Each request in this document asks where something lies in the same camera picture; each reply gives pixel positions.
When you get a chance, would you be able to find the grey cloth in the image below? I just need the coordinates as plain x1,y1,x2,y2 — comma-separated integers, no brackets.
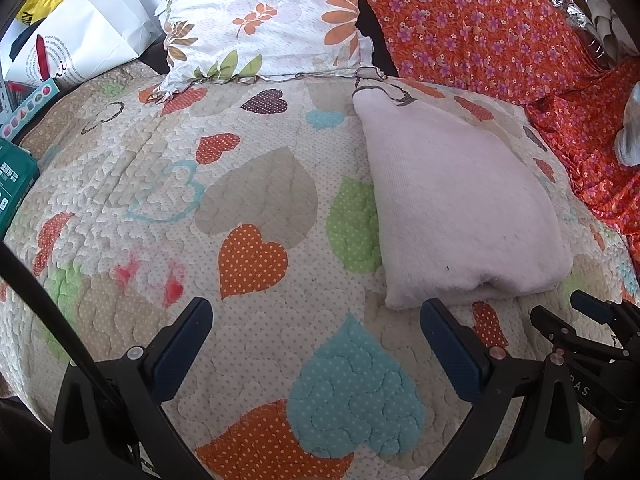
615,82,640,166

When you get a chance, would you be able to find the heart-patterned quilt blanket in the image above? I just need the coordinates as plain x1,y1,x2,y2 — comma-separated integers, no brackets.
0,60,640,480

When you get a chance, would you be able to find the teal box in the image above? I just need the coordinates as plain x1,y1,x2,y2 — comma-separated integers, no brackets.
0,137,41,233

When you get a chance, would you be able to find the white paper bag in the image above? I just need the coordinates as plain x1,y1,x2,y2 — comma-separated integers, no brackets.
5,0,163,91

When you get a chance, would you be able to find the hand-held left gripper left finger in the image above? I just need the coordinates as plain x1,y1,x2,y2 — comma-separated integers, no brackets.
50,296,215,480

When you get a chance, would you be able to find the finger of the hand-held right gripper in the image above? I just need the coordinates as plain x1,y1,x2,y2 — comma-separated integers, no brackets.
530,305,628,361
570,290,640,343

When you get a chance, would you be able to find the pink small sweater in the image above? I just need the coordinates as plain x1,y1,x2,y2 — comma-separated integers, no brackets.
352,77,575,311

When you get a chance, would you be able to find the white floral pillow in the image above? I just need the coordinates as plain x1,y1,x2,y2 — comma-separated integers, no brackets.
152,0,376,103

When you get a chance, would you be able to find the red floral cloth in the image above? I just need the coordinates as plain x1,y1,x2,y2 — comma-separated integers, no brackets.
352,0,640,241

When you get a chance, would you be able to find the black cable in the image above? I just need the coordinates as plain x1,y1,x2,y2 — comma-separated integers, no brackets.
0,242,211,480

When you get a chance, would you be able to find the silver foil wrap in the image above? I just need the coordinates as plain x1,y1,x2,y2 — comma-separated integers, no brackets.
547,0,601,36

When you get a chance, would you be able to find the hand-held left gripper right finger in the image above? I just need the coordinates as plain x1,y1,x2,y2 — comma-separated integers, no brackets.
419,297,586,480

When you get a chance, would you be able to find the colourful printed box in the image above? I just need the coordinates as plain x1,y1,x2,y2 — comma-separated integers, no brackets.
0,77,60,141

